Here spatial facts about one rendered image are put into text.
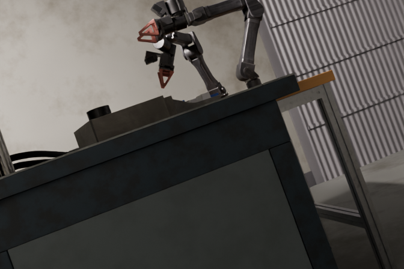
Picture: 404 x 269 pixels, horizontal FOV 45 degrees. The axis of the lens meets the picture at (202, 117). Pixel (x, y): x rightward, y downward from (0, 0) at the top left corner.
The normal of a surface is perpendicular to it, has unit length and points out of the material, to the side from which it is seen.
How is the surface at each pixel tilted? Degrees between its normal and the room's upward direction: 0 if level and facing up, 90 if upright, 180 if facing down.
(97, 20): 90
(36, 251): 90
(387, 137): 90
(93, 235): 90
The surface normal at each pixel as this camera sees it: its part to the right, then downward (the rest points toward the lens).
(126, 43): 0.18, -0.09
